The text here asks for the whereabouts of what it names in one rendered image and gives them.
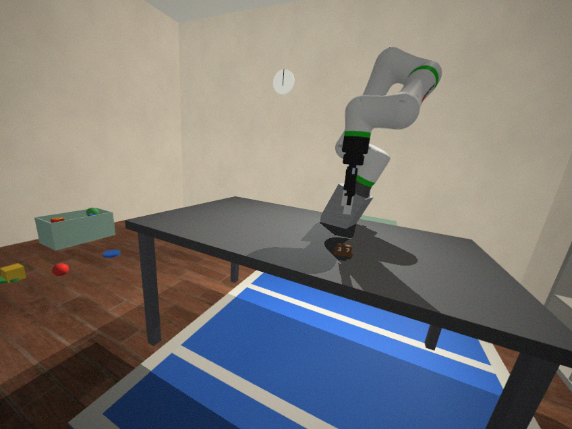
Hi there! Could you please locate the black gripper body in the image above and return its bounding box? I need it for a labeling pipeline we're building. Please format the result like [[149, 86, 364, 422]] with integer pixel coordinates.
[[343, 154, 364, 169]]

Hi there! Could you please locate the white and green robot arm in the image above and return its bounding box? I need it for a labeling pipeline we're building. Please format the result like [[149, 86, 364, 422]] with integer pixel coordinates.
[[335, 47, 442, 198]]

